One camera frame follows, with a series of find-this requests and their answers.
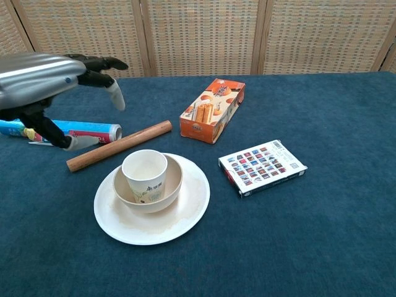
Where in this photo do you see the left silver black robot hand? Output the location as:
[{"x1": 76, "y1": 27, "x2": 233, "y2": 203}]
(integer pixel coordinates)
[{"x1": 0, "y1": 52, "x2": 129, "y2": 152}]

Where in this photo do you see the white printed paper cup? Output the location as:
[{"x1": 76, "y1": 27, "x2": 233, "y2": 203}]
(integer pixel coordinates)
[{"x1": 121, "y1": 149, "x2": 169, "y2": 204}]

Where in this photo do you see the off-white bowl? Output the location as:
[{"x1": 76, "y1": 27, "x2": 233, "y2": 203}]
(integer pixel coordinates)
[{"x1": 112, "y1": 153, "x2": 184, "y2": 214}]

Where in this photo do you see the white paper plate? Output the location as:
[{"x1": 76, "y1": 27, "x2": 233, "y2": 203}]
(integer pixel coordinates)
[{"x1": 93, "y1": 152, "x2": 211, "y2": 246}]

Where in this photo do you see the blue food wrap roll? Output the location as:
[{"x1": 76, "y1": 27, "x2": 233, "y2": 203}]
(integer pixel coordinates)
[{"x1": 0, "y1": 119, "x2": 123, "y2": 147}]

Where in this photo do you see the wooden rolling pin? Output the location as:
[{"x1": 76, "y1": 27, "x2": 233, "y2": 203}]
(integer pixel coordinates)
[{"x1": 66, "y1": 120, "x2": 173, "y2": 173}]

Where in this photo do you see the woven bamboo folding screen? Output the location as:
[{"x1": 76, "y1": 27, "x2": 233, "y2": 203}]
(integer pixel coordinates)
[{"x1": 0, "y1": 0, "x2": 396, "y2": 78}]

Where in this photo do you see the orange biscuit roll box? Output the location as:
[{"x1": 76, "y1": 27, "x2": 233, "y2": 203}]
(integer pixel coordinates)
[{"x1": 179, "y1": 77, "x2": 246, "y2": 145}]

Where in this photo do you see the white picture grid card box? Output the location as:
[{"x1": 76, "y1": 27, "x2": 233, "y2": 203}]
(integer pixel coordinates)
[{"x1": 218, "y1": 139, "x2": 308, "y2": 199}]

